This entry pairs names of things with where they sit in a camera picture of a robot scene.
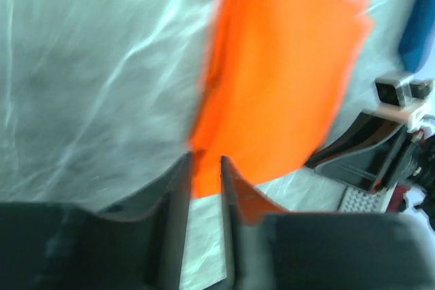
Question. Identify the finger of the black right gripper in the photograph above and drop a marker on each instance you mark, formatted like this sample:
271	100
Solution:
366	132

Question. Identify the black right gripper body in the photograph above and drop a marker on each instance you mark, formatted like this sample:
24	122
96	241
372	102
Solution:
406	155

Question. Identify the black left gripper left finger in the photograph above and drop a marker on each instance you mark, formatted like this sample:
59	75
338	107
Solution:
135	243

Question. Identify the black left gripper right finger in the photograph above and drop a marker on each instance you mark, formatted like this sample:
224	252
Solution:
269	247

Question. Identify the orange t shirt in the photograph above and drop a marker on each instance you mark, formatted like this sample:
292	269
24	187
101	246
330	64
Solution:
276	79

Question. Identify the white laundry basket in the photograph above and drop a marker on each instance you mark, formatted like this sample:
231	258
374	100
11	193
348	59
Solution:
397	200

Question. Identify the folded blue t shirt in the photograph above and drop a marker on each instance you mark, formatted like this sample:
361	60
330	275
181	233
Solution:
411	47

